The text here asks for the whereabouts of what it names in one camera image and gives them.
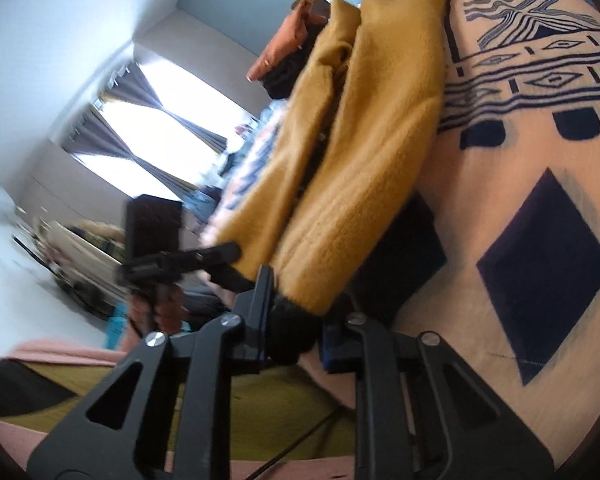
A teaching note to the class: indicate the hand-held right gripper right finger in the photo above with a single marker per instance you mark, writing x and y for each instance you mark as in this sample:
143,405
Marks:
331,352

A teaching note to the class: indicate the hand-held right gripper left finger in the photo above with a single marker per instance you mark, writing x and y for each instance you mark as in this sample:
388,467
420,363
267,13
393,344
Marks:
260,320

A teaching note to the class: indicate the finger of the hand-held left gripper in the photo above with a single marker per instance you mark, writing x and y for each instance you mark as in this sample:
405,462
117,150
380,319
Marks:
232,280
215,252

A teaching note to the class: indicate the mustard knit cardigan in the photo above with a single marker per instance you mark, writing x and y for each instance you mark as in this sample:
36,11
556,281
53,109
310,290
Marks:
370,160

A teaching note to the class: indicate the person's left hand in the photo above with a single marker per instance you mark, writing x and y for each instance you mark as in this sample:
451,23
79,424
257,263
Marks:
157,310

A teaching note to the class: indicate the grey curtain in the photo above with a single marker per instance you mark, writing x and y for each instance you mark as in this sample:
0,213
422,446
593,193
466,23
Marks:
167,110
135,159

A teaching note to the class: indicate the olive green cloth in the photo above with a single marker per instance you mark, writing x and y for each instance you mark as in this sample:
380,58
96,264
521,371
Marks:
260,410

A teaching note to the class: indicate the black folded garment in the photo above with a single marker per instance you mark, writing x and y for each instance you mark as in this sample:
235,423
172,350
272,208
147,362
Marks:
282,82

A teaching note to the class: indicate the orange folded garment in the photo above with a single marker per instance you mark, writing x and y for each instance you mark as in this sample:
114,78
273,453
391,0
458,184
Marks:
285,40

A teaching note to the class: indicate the pink patterned blanket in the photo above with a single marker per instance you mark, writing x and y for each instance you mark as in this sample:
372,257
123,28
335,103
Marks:
505,185

